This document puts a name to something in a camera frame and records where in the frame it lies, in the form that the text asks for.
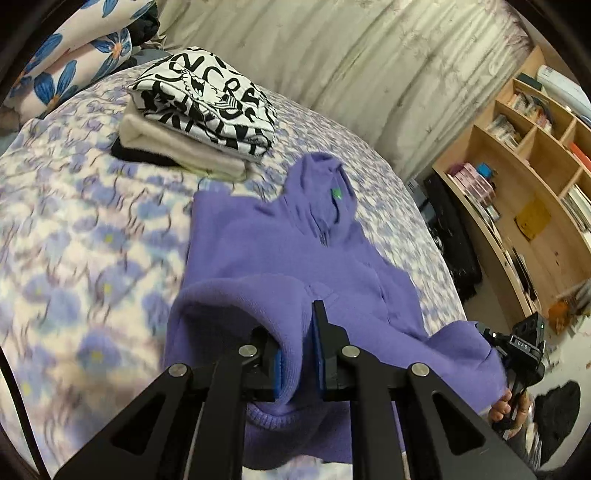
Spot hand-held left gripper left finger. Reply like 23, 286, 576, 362
53, 326, 284, 480

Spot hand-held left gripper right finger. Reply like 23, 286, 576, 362
311, 300, 539, 480

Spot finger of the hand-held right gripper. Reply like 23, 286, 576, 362
475, 323, 502, 354

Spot purple zip hoodie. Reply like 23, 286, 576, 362
163, 151, 506, 472

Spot black and white printed garment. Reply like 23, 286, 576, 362
128, 46, 278, 162

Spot person's right forearm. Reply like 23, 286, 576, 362
503, 424, 546, 476

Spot black clothes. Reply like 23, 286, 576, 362
134, 2, 162, 47

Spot person's right hand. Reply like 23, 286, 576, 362
488, 388, 533, 433

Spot dark cloth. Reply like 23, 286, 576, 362
531, 380, 583, 468

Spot black bag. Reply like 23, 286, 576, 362
422, 173, 484, 302

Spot yellow envelope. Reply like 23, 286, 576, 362
514, 196, 553, 241

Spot stack of pink boxes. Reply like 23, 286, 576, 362
447, 161, 498, 205

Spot wooden bookshelf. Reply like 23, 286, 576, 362
433, 45, 591, 334

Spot beige folded garment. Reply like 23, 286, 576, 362
117, 110, 247, 182

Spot black folded garment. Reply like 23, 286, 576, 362
111, 138, 178, 169

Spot cream curtain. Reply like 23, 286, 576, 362
157, 0, 536, 178

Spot blue flower rolled blanket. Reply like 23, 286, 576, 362
0, 0, 158, 121

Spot black cable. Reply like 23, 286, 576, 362
0, 344, 49, 480

